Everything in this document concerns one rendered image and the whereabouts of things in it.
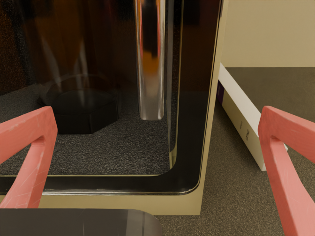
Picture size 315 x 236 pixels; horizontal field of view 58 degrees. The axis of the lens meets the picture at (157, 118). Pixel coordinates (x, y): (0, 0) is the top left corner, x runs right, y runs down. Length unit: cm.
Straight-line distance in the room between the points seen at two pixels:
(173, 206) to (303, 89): 40
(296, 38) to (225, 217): 50
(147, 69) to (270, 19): 57
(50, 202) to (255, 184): 25
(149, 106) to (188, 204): 19
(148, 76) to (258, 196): 26
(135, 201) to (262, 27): 51
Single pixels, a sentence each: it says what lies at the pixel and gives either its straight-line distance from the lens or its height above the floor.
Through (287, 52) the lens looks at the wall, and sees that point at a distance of 75.
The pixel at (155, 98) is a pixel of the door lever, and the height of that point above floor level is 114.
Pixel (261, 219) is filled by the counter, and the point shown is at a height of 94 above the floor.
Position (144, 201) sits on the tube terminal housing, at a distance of 33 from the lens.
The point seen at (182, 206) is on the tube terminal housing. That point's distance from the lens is 33.
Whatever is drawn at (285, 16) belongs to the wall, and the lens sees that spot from 71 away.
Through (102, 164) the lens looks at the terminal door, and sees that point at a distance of 27.
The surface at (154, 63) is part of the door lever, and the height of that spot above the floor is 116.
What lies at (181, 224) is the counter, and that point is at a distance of 34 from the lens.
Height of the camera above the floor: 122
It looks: 35 degrees down
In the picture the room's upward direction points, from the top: straight up
